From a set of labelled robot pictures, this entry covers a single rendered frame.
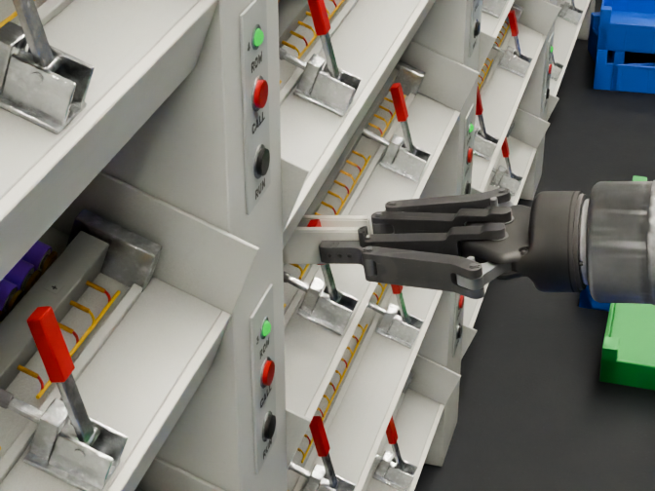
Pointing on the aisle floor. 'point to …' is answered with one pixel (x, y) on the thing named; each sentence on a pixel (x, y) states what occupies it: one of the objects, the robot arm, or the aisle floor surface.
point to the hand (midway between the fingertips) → (326, 239)
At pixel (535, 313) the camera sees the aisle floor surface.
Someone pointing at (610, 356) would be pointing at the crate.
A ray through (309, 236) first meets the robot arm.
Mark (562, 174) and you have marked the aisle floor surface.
